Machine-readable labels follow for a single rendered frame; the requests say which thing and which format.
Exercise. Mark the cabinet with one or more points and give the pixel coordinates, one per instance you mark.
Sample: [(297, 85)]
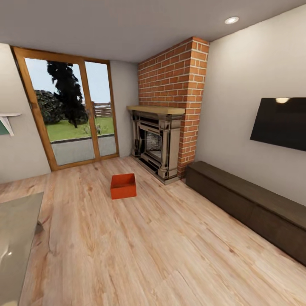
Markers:
[(274, 217)]

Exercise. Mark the wood fireplace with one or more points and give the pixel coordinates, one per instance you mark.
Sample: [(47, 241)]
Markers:
[(156, 143)]

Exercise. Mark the door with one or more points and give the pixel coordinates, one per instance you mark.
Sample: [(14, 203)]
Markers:
[(72, 101)]

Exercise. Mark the countertop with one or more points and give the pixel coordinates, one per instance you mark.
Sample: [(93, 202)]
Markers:
[(157, 109)]

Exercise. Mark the storage box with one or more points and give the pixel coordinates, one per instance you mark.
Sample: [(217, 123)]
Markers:
[(123, 186)]

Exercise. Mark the coffee table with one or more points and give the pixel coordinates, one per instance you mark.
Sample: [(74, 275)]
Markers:
[(18, 225)]

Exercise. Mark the downlight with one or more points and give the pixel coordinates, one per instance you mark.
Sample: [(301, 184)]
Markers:
[(231, 20)]

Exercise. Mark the shelf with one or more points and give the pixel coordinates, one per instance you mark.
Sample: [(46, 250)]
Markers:
[(5, 127)]

